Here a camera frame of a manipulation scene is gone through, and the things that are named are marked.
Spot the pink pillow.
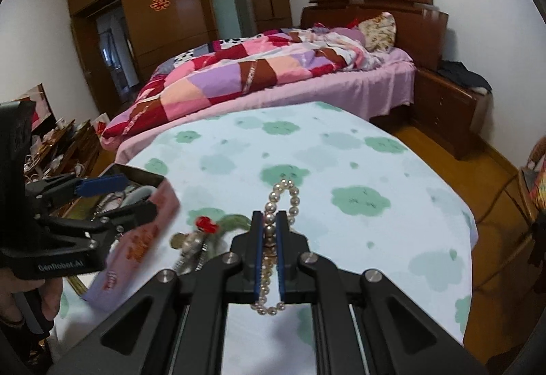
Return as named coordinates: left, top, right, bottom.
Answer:
left=330, top=26, right=363, bottom=44

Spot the bed with patchwork quilt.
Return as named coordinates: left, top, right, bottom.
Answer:
left=115, top=46, right=416, bottom=162

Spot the green jade bangle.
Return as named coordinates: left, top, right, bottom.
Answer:
left=213, top=213, right=252, bottom=240

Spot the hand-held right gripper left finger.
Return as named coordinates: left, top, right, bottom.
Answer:
left=47, top=211, right=262, bottom=375

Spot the person's left hand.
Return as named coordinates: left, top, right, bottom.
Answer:
left=0, top=270, right=64, bottom=327

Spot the red and white bag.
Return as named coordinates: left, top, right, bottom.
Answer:
left=91, top=113, right=110, bottom=135

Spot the framed picture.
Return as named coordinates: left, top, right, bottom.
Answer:
left=23, top=83, right=56, bottom=132

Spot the patchwork quilt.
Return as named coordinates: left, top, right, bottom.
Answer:
left=100, top=27, right=385, bottom=141

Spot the metal tin box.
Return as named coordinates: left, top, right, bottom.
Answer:
left=64, top=164, right=182, bottom=312

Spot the wooden nightstand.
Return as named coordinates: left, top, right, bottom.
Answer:
left=412, top=67, right=491, bottom=160

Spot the silver beaded wristwatch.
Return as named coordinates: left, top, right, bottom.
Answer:
left=171, top=230, right=211, bottom=274

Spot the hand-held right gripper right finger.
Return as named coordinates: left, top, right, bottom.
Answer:
left=276, top=212, right=487, bottom=375

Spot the colourful patterned cushion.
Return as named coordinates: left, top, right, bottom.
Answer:
left=527, top=162, right=546, bottom=210

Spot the thin floor cable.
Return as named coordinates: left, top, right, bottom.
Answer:
left=473, top=174, right=525, bottom=226

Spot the floral pillow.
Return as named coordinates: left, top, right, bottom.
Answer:
left=357, top=12, right=397, bottom=53

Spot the white pearl necklace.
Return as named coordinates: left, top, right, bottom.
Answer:
left=251, top=179, right=300, bottom=317

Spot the cloud print tablecloth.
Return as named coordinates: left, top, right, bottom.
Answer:
left=51, top=101, right=478, bottom=375

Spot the wicker chair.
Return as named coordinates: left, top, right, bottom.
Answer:
left=518, top=136, right=546, bottom=265

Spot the wooden headboard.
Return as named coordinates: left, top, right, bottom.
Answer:
left=301, top=0, right=449, bottom=71

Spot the dark clothes pile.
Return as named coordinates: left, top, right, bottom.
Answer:
left=437, top=59, right=493, bottom=94

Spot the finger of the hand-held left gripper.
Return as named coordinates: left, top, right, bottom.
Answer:
left=26, top=174, right=128, bottom=209
left=43, top=200, right=158, bottom=239

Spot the cluttered wooden side cabinet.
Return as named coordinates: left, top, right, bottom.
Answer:
left=21, top=115, right=103, bottom=197

